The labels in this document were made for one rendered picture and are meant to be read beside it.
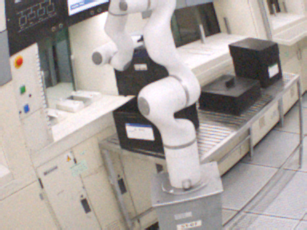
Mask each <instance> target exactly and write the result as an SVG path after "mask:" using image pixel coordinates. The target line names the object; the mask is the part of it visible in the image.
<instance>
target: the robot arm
mask: <svg viewBox="0 0 307 230"><path fill-rule="evenodd" d="M176 4H177V3H176V0H111V2H110V7H109V11H108V14H107V16H106V23H105V27H104V31H105V33H106V35H108V36H109V37H110V38H111V40H113V41H111V42H109V43H107V44H105V45H102V46H100V47H98V48H97V49H95V50H94V51H93V52H92V54H91V59H90V60H91V61H92V63H93V64H94V65H95V66H97V67H101V66H103V65H107V64H108V65H111V66H113V67H114V68H115V69H118V70H120V71H124V70H126V69H127V67H128V66H129V65H130V62H131V59H132V56H133V51H134V48H136V47H139V46H141V45H142V44H143V43H142V42H143V41H145V46H146V49H147V52H148V53H149V55H150V58H151V59H152V60H154V61H155V62H156V63H158V64H161V65H163V66H165V68H166V69H167V70H168V72H169V76H168V77H166V78H164V79H162V80H160V81H156V82H153V83H151V84H149V85H148V86H146V87H145V88H144V89H142V90H141V91H140V93H139V94H138V108H139V110H140V111H141V113H142V114H143V115H144V116H145V117H146V118H147V119H148V120H149V121H152V122H153V123H154V124H155V125H156V126H157V127H158V128H159V132H160V133H161V138H162V141H163V145H164V150H165V156H166V164H167V167H168V170H169V177H168V178H167V179H166V180H164V181H163V182H162V190H163V191H165V192H166V193H169V194H171V195H174V194H175V195H185V194H190V193H192V192H196V191H198V190H200V189H201V188H204V187H205V186H206V185H207V184H208V183H209V174H208V173H207V172H205V171H202V170H201V169H200V166H199V164H200V162H199V158H198V149H197V137H196V133H195V129H194V125H193V123H192V122H191V121H189V120H184V119H174V118H173V113H175V112H177V111H178V110H180V109H184V108H186V107H188V106H189V105H192V104H193V103H194V102H196V101H197V99H198V97H199V95H200V92H201V87H200V84H199V82H198V80H197V78H196V76H194V75H193V72H192V70H191V69H189V67H188V66H187V65H186V64H185V63H184V61H183V60H182V59H181V57H180V55H179V54H178V52H177V50H176V48H175V45H174V42H173V37H172V34H171V30H170V20H171V19H170V18H171V16H172V14H173V11H174V10H175V6H176ZM146 10H152V14H151V16H150V19H149V20H148V21H147V23H146V24H145V26H144V27H143V30H142V34H143V36H130V34H129V32H128V31H127V30H126V21H127V18H128V15H129V14H136V13H139V12H144V11H146Z"/></svg>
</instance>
